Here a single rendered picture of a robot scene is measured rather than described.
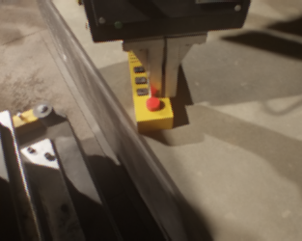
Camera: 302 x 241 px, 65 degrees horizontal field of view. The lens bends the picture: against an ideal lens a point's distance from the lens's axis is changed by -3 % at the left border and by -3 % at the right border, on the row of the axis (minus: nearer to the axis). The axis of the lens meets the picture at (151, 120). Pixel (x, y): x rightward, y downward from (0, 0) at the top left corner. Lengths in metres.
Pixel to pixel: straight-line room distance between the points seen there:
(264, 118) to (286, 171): 0.13
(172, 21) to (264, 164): 0.34
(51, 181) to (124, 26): 0.71
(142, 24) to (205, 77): 0.33
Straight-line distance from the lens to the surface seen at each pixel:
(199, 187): 0.49
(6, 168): 0.69
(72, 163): 0.98
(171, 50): 0.44
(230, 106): 0.60
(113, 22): 0.34
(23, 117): 1.08
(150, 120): 0.50
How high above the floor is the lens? 1.16
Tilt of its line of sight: 56 degrees down
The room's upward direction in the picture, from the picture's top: 2 degrees counter-clockwise
